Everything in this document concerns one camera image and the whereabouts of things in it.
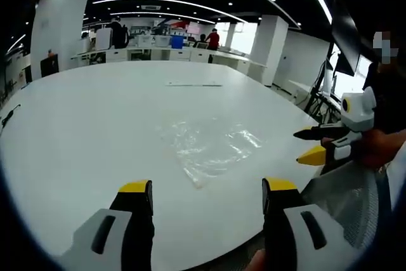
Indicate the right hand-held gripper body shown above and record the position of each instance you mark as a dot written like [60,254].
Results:
[361,112]

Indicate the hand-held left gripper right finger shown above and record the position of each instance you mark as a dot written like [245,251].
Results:
[285,245]

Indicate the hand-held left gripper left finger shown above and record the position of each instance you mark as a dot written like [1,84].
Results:
[95,252]

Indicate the transparent food packaging bag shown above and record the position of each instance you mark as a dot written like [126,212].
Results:
[245,141]
[196,153]

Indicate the person's left hand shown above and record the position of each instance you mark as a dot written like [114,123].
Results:
[258,263]

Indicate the person's right hand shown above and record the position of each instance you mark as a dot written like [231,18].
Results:
[380,147]

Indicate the person's dark clothed torso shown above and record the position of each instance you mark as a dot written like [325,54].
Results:
[390,93]

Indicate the black monitor stand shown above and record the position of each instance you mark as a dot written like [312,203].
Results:
[320,93]

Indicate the grey mesh office chair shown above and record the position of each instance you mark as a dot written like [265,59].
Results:
[352,201]

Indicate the black monitor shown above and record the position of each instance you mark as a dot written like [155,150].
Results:
[345,39]

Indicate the flat white paper strip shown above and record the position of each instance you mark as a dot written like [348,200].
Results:
[193,84]

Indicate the blue storage bin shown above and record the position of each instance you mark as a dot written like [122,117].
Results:
[177,42]

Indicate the row of white desks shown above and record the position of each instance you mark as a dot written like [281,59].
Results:
[165,54]

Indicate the white storage box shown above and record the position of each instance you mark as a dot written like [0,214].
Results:
[144,40]
[161,40]

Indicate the long ceiling light strip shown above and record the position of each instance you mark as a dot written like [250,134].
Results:
[165,2]

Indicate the white board panel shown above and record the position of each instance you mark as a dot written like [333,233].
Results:
[104,39]

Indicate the ceiling air vent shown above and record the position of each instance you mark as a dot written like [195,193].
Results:
[151,7]

